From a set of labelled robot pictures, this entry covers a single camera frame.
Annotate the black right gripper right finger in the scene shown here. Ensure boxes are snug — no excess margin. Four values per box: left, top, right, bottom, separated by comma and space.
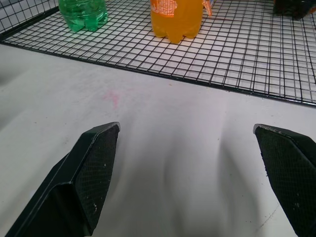
253, 123, 316, 237

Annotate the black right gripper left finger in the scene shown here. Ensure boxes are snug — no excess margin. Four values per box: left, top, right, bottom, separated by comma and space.
4, 121, 121, 237

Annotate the dark plastic bottle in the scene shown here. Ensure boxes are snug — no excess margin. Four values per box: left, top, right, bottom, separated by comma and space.
273, 0, 313, 20

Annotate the green plastic soda bottle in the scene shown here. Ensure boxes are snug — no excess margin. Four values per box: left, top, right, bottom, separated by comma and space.
58, 0, 109, 32

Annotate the orange and white snack packet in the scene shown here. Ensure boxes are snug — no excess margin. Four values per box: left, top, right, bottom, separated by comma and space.
202, 0, 215, 17

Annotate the orange plastic soda bottle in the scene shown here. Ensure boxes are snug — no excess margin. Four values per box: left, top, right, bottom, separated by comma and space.
150, 0, 204, 44

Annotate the black wire grid rack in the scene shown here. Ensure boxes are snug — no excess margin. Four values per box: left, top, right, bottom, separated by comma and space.
0, 0, 316, 107

